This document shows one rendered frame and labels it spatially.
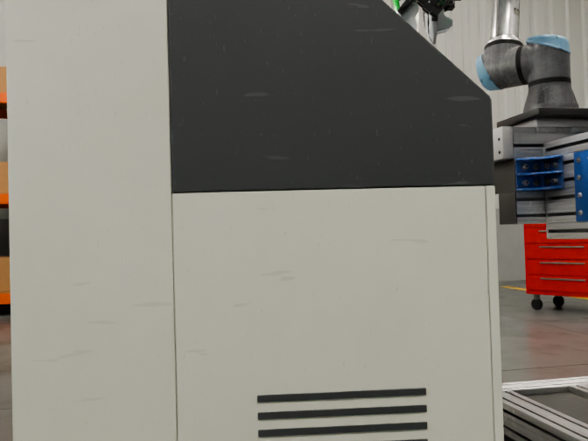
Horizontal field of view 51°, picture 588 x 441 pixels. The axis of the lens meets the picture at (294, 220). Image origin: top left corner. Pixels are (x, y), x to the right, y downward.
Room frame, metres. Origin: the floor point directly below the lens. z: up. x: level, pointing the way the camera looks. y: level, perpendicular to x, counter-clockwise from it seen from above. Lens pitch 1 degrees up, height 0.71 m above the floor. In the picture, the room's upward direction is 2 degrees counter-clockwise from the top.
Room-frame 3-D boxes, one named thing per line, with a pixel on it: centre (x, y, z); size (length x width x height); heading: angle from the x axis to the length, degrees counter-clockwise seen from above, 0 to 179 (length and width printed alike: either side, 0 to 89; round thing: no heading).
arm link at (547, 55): (1.80, -0.75, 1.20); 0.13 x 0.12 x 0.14; 48
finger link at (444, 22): (1.57, -0.39, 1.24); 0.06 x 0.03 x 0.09; 94
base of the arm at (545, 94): (1.80, -0.76, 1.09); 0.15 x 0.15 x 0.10
